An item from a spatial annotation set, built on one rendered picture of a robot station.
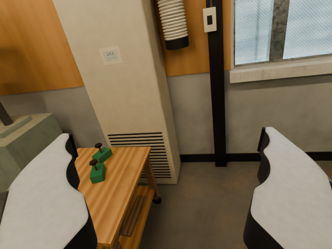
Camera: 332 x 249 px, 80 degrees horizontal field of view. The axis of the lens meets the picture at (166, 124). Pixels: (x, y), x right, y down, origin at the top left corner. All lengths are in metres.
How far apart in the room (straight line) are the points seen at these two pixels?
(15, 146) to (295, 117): 2.06
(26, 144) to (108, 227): 1.03
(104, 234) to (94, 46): 1.03
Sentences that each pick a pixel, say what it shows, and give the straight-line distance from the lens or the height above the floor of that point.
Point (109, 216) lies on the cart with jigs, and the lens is 1.05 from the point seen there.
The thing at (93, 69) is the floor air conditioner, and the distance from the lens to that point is 1.43.
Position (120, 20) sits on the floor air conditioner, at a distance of 1.28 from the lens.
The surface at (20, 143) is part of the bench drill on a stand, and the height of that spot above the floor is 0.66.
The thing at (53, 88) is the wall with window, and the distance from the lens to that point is 2.06.
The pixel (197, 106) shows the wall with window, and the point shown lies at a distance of 1.66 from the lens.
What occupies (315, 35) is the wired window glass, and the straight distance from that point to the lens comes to 1.73.
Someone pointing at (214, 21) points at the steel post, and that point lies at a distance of 1.39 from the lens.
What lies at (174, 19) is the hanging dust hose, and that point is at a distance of 1.32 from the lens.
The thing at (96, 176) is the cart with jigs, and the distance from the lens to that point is 1.21.
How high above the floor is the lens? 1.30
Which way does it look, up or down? 29 degrees down
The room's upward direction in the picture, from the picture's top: 11 degrees counter-clockwise
